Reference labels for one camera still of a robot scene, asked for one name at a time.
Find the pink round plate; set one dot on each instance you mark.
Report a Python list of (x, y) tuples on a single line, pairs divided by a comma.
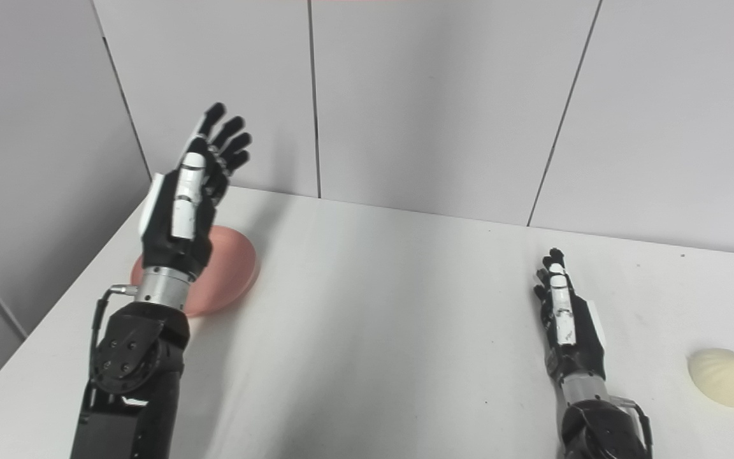
[(233, 271)]

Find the cream steamed bun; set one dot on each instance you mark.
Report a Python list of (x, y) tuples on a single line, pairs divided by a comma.
[(727, 379)]

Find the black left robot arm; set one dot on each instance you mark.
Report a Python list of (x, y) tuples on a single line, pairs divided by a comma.
[(131, 382)]

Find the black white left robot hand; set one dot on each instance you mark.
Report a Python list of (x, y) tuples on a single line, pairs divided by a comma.
[(166, 236)]

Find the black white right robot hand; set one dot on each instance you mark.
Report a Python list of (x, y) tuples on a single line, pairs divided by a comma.
[(574, 331)]

